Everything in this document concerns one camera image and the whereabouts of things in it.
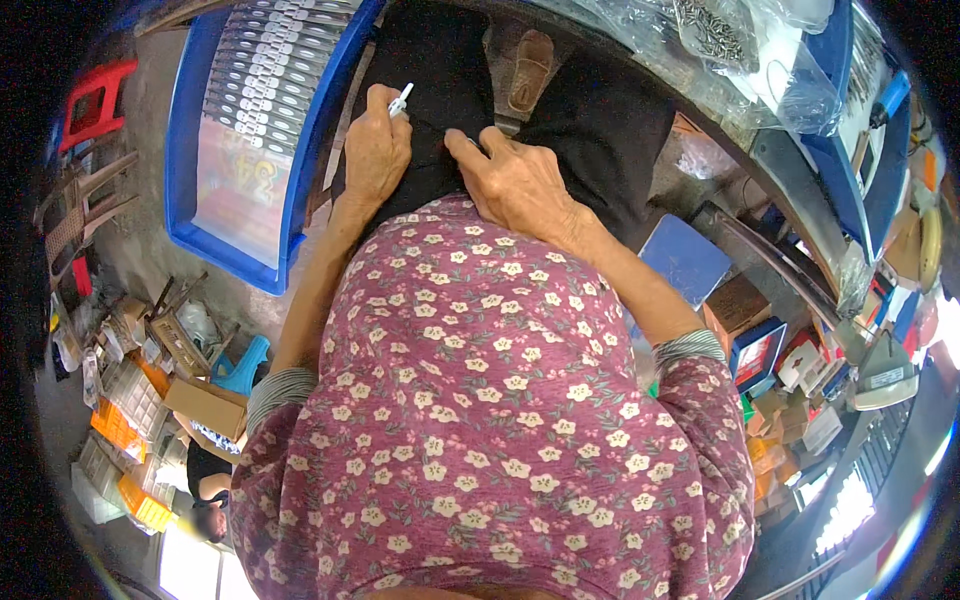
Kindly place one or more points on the person's right hand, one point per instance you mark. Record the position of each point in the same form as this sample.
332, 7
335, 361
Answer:
525, 191

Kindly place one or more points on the person's left hand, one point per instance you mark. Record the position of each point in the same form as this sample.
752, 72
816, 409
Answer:
375, 157

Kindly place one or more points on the person's left fingers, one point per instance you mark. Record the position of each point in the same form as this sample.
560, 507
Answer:
386, 105

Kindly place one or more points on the small white plastic part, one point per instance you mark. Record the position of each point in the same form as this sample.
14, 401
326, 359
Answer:
403, 99

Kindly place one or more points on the grey metal strip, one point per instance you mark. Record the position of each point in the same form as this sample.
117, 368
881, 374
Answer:
346, 120

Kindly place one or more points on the rows of grey metal parts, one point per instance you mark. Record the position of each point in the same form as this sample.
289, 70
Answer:
277, 67

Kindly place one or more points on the colourful printed paper liner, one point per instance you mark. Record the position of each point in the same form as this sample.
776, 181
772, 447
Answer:
240, 195

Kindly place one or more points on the large blue plastic tray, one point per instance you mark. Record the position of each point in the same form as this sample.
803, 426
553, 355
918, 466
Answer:
184, 150

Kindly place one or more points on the person's legs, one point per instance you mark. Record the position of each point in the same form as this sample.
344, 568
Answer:
600, 112

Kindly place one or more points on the red plastic stool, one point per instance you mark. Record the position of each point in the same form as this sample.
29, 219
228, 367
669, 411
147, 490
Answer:
90, 105

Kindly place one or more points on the blue plastic stool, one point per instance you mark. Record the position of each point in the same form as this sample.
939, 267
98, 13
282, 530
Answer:
244, 371

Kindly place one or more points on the person's body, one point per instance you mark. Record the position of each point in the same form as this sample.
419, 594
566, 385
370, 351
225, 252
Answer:
480, 420

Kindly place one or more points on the brown plastic chairs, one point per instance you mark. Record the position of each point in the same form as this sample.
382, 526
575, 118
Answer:
75, 217

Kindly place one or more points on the clear bag of screws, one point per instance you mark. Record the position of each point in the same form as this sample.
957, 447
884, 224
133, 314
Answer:
712, 34

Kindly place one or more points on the flat blue box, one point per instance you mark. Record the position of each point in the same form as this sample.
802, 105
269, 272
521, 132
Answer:
684, 259

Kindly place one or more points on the brown cardboard carton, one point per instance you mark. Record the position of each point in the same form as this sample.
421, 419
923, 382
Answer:
206, 409

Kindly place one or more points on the white grid tray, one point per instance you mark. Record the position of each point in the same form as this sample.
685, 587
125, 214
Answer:
135, 397

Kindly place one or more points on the small brown cardboard box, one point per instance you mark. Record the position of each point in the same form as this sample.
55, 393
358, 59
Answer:
739, 304

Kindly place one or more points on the clear plastic bag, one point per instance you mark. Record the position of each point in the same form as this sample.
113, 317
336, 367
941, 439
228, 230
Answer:
806, 90

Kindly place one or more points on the orange plastic crate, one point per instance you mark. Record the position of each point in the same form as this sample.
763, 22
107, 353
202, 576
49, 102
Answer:
116, 431
146, 510

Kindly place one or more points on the blue box with red insert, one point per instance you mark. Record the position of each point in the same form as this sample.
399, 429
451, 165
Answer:
757, 356

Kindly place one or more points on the blue tray with white parts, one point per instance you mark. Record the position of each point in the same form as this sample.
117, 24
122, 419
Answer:
840, 172

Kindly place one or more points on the heap of small cartons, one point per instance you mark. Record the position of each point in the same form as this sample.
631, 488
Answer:
795, 420

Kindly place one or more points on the yellow round disc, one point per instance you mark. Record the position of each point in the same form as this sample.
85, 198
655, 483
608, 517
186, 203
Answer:
931, 247

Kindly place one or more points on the wooden frame stool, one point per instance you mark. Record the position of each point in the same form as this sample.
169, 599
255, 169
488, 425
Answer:
180, 341

